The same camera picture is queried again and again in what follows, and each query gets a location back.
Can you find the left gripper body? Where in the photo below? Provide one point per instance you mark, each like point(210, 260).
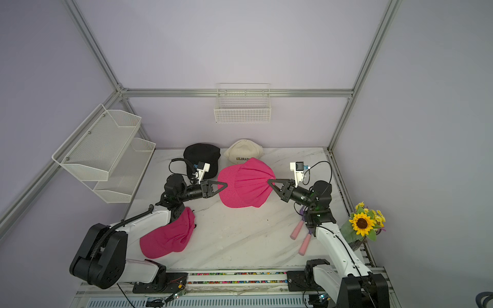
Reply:
point(193, 192)

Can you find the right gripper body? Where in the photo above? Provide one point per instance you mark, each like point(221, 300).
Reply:
point(302, 196)

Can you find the plain black cap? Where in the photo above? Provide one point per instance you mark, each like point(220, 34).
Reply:
point(206, 153)

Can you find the magenta cap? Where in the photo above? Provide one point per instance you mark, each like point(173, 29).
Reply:
point(247, 184)
point(173, 237)

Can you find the cream Colorado cap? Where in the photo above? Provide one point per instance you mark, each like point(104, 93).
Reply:
point(244, 150)

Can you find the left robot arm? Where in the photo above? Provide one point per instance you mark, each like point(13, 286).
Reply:
point(127, 251)

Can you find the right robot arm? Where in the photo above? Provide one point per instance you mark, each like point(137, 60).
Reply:
point(346, 279)

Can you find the purple pink garden fork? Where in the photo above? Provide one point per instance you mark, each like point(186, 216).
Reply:
point(298, 227)

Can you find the sunflower bouquet in pot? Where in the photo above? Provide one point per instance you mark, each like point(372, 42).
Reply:
point(363, 224)

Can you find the white two-tier mesh shelf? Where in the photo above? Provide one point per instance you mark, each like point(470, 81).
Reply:
point(106, 155)

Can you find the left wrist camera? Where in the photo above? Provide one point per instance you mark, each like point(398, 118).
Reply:
point(199, 170)

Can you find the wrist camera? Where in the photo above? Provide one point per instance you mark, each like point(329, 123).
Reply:
point(199, 170)
point(299, 170)

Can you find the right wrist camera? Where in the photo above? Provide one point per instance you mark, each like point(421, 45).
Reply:
point(299, 170)

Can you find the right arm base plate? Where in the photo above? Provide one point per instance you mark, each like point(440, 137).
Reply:
point(304, 281)

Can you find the white wire wall basket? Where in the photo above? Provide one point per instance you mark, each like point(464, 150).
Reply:
point(242, 103)

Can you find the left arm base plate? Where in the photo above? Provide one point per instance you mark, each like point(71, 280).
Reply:
point(163, 283)

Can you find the aluminium front rail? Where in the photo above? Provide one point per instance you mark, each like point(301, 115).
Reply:
point(227, 288)

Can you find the aluminium cage frame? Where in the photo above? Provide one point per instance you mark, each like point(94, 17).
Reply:
point(110, 93)

